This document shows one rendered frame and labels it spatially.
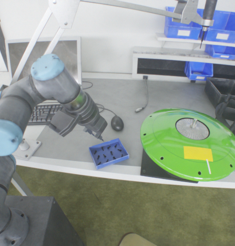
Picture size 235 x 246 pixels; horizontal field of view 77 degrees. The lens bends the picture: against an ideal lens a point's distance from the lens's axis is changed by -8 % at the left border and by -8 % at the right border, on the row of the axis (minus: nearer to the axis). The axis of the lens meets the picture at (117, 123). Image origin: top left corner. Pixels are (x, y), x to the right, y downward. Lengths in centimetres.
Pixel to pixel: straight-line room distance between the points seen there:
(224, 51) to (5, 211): 150
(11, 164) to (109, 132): 40
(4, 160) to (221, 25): 141
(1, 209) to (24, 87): 33
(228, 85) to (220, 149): 81
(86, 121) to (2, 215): 33
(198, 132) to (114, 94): 63
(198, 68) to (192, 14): 80
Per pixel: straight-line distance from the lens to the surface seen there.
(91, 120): 42
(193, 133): 50
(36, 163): 69
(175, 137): 47
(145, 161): 60
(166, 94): 105
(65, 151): 67
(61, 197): 163
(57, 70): 32
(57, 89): 34
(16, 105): 31
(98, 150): 64
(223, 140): 53
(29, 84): 35
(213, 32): 115
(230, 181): 68
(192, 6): 64
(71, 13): 50
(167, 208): 156
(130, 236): 80
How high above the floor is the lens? 140
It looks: 39 degrees down
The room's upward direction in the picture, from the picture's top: straight up
